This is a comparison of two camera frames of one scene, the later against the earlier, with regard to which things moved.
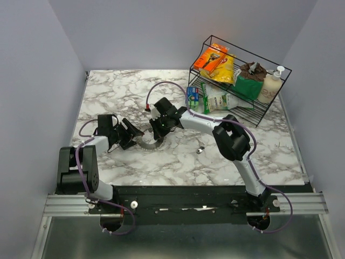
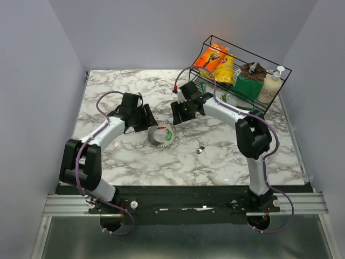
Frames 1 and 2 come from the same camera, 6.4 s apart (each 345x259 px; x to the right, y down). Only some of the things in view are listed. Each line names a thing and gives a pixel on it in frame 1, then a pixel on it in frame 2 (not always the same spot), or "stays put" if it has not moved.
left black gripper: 130,133 to 149,120
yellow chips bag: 224,71 stays put
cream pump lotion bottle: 271,86 stays put
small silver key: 201,146 stays put
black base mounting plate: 180,204 stays put
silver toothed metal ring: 158,144 to 168,144
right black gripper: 157,134 to 176,108
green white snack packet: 215,99 stays put
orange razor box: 211,59 stays put
